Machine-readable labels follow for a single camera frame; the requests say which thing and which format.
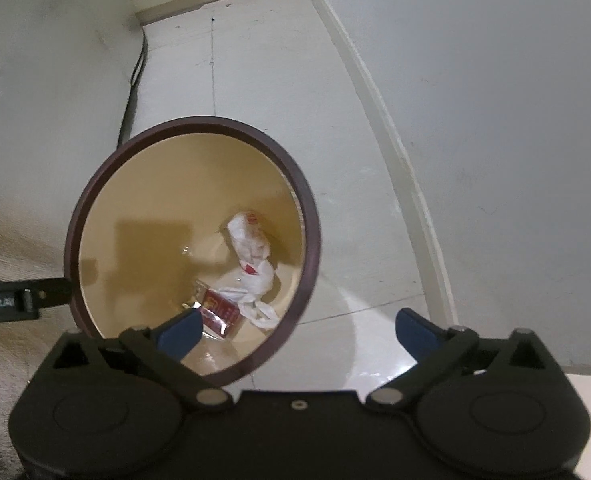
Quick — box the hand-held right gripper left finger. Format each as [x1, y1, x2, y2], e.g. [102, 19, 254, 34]
[50, 308, 233, 411]

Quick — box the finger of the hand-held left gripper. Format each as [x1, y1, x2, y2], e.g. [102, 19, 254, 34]
[22, 276, 72, 307]

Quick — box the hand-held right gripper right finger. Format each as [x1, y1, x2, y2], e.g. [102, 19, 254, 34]
[366, 308, 559, 406]

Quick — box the brown-rimmed beige trash bin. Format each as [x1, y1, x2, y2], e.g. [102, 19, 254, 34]
[64, 116, 322, 387]

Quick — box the red snack packet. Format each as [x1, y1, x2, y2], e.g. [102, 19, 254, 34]
[195, 287, 241, 340]

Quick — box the crumpled white plastic bag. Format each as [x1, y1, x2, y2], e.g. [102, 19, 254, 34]
[216, 211, 281, 331]

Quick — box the white baseboard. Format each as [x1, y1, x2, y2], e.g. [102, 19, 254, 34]
[300, 0, 461, 328]

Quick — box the black cable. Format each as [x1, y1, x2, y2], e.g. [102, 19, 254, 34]
[118, 30, 151, 148]

